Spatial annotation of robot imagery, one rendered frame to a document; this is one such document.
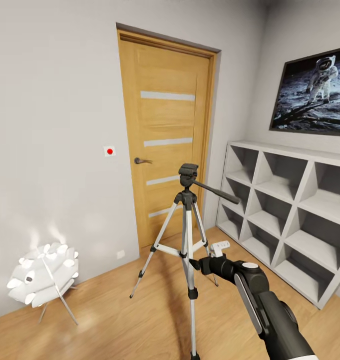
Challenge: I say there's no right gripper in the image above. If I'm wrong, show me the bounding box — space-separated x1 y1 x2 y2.
189 253 227 279

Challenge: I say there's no camera tripod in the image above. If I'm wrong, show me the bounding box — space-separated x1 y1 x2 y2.
130 163 240 360

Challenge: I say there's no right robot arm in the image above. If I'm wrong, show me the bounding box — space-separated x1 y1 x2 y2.
189 240 318 360

